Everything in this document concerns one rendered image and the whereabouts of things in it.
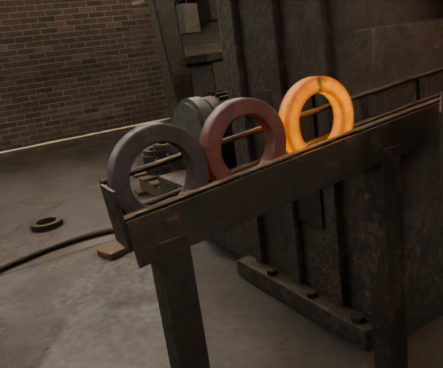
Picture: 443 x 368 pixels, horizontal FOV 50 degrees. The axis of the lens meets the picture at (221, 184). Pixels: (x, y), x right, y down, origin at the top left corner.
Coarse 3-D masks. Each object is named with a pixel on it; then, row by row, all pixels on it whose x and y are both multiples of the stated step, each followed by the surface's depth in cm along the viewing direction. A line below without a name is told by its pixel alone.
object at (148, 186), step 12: (156, 144) 297; (168, 144) 271; (144, 156) 316; (156, 156) 311; (168, 156) 273; (156, 168) 298; (168, 168) 292; (180, 168) 272; (144, 180) 309; (156, 180) 301; (144, 192) 328; (156, 192) 307
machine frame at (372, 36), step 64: (256, 0) 146; (320, 0) 120; (384, 0) 119; (256, 64) 154; (320, 64) 124; (384, 64) 115; (320, 128) 131; (320, 192) 141; (256, 256) 180; (320, 256) 150; (320, 320) 148
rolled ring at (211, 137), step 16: (224, 112) 86; (240, 112) 88; (256, 112) 90; (272, 112) 91; (208, 128) 86; (224, 128) 87; (272, 128) 92; (208, 144) 86; (272, 144) 93; (208, 160) 86; (224, 176) 88
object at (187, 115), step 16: (208, 96) 231; (224, 96) 226; (176, 112) 236; (192, 112) 220; (208, 112) 217; (192, 128) 224; (224, 160) 228; (160, 176) 267; (176, 176) 260; (224, 240) 214; (240, 240) 201; (240, 256) 206
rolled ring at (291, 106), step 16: (304, 80) 95; (320, 80) 96; (336, 80) 98; (288, 96) 94; (304, 96) 94; (336, 96) 98; (288, 112) 93; (336, 112) 102; (352, 112) 101; (288, 128) 94; (336, 128) 102; (352, 128) 102; (288, 144) 95; (304, 144) 96
